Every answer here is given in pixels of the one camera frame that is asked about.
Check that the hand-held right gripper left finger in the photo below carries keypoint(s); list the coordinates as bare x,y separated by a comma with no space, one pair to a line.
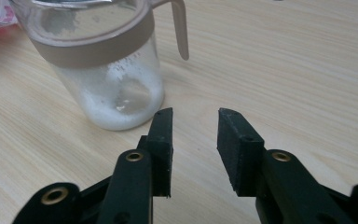
160,155

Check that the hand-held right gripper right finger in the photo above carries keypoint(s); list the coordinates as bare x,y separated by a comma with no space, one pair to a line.
239,155

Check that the clear jar with beige collar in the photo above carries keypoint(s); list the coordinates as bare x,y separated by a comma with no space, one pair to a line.
99,49

